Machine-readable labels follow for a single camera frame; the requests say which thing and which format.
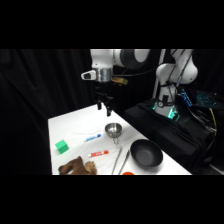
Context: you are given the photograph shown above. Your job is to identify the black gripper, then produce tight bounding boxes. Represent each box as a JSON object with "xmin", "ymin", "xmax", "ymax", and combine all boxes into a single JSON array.
[{"xmin": 93, "ymin": 86, "xmax": 114, "ymax": 117}]

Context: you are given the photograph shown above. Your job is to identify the blue pen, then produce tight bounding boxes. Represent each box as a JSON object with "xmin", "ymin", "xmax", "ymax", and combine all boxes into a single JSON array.
[{"xmin": 83, "ymin": 133, "xmax": 102, "ymax": 143}]

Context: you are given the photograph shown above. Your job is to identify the red pen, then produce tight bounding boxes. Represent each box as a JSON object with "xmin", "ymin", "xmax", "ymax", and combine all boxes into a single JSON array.
[{"xmin": 87, "ymin": 149, "xmax": 110, "ymax": 159}]

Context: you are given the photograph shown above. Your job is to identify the small metal strainer cup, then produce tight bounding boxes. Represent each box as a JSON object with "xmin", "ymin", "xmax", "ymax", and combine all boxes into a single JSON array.
[{"xmin": 104, "ymin": 122, "xmax": 124, "ymax": 145}]

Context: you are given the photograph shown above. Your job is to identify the metal tongs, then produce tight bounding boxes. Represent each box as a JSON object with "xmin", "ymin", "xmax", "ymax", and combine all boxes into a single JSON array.
[
  {"xmin": 111, "ymin": 145, "xmax": 124, "ymax": 176},
  {"xmin": 117, "ymin": 149, "xmax": 131, "ymax": 176}
]

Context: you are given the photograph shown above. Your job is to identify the green cube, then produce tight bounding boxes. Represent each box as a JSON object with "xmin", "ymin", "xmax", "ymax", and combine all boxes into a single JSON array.
[{"xmin": 54, "ymin": 139, "xmax": 70, "ymax": 155}]

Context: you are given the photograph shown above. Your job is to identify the black bowl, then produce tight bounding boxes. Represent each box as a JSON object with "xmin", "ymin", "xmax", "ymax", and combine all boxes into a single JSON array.
[{"xmin": 129, "ymin": 138, "xmax": 165, "ymax": 169}]

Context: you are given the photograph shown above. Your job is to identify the brown plush toy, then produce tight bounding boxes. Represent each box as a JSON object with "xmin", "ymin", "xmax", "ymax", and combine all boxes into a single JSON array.
[{"xmin": 58, "ymin": 155, "xmax": 99, "ymax": 176}]

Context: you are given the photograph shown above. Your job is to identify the black curtain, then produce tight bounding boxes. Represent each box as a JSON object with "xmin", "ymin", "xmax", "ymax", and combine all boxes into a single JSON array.
[{"xmin": 0, "ymin": 49, "xmax": 224, "ymax": 176}]

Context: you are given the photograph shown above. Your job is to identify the black robot stand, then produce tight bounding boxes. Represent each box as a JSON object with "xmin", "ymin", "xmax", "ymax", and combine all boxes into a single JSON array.
[{"xmin": 122, "ymin": 98, "xmax": 219, "ymax": 175}]

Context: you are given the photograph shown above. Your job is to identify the blue lit keyboard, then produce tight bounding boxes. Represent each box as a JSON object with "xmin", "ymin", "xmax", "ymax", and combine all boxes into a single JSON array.
[{"xmin": 195, "ymin": 90, "xmax": 220, "ymax": 108}]

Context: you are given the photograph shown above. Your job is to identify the yellow cable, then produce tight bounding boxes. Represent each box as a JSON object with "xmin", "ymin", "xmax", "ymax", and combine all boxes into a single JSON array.
[{"xmin": 209, "ymin": 107, "xmax": 218, "ymax": 137}]

